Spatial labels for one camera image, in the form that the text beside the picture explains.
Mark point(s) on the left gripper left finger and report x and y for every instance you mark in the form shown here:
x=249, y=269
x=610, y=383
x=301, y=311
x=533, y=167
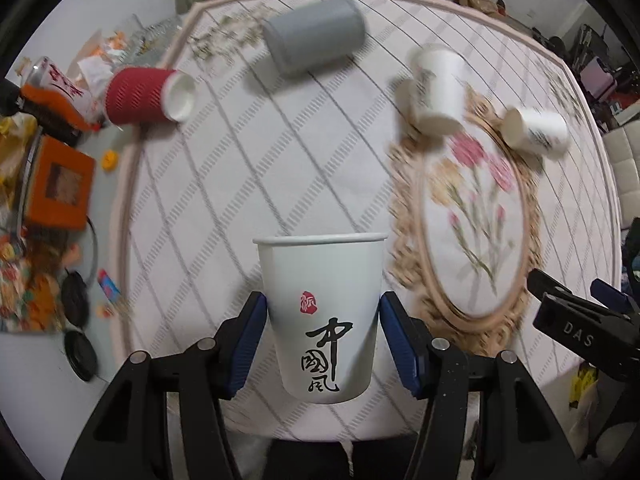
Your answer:
x=126, y=436

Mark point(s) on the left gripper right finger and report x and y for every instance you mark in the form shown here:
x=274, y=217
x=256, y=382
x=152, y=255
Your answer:
x=492, y=405

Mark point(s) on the white paper cup with calligraphy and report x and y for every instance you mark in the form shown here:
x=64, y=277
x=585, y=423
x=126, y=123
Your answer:
x=322, y=293

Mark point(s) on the white paper cup lying sideways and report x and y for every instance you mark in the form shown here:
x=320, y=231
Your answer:
x=538, y=132

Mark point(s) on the white paper cup with birds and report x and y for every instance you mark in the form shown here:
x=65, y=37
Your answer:
x=437, y=94

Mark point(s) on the red ribbed paper cup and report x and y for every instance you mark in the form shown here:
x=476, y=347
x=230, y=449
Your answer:
x=149, y=94

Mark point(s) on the grey cylindrical cup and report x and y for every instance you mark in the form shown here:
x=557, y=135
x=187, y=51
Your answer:
x=315, y=35

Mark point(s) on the black lens cap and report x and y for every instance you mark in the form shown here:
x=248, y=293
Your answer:
x=80, y=355

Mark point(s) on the white padded chair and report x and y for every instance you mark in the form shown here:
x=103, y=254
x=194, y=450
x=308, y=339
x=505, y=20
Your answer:
x=623, y=148

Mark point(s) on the orange box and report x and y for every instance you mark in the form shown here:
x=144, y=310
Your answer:
x=59, y=187

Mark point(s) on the small yellow toy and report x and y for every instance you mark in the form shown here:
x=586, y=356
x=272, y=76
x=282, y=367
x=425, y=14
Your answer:
x=109, y=160

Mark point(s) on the floral patterned table mat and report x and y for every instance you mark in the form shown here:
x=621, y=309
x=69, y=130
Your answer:
x=262, y=155

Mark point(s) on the red white snack package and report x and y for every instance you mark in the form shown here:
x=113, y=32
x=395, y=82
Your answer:
x=44, y=84

